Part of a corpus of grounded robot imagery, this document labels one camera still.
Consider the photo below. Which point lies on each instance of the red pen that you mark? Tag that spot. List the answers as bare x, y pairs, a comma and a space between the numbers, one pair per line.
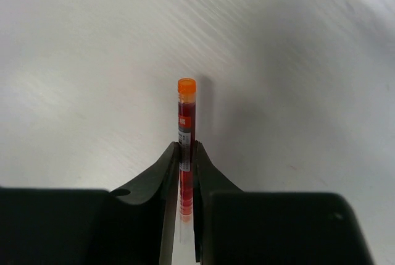
186, 138

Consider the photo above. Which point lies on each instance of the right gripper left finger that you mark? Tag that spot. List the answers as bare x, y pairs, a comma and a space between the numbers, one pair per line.
133, 224

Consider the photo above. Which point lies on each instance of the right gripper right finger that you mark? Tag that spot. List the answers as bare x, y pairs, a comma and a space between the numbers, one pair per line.
232, 226

